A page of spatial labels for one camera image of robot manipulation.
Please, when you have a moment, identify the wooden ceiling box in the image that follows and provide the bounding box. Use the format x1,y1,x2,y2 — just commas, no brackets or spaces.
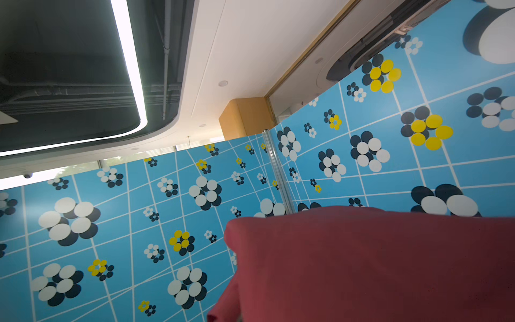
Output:
219,97,277,140

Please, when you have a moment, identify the aluminium left corner post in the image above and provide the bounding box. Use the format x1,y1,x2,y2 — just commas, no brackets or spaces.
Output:
263,130,296,214

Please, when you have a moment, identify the ceiling air conditioner vent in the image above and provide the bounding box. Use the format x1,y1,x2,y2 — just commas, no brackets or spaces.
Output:
315,1,447,91

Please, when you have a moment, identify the linear ceiling light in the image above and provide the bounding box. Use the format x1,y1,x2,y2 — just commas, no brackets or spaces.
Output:
1,0,148,157

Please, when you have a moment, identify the maroon cloth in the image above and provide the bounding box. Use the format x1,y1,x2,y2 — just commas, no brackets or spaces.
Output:
207,207,514,321

